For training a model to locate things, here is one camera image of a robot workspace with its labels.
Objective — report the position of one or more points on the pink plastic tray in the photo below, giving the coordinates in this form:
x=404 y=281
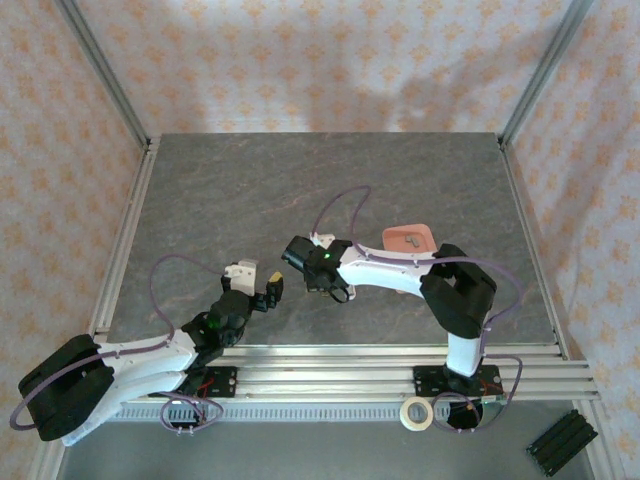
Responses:
x=397 y=245

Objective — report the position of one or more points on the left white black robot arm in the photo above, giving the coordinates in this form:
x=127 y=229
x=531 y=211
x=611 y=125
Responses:
x=145 y=355

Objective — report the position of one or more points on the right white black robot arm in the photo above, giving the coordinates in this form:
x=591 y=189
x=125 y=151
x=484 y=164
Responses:
x=385 y=270

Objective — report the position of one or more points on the white tape roll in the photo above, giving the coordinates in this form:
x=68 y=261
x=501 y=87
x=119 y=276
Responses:
x=406 y=414

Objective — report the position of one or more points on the small circuit board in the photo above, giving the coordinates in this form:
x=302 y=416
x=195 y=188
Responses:
x=494 y=400

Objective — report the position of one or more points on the black extrusion block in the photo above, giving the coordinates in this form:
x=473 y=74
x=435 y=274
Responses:
x=562 y=442

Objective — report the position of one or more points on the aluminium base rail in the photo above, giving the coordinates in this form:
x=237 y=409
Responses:
x=325 y=370

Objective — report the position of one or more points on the aluminium table side rail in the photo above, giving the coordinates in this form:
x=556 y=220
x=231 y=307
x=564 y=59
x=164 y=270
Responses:
x=127 y=225
x=527 y=225

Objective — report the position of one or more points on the aluminium frame post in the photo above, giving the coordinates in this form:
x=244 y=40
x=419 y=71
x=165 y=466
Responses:
x=546 y=70
x=102 y=70

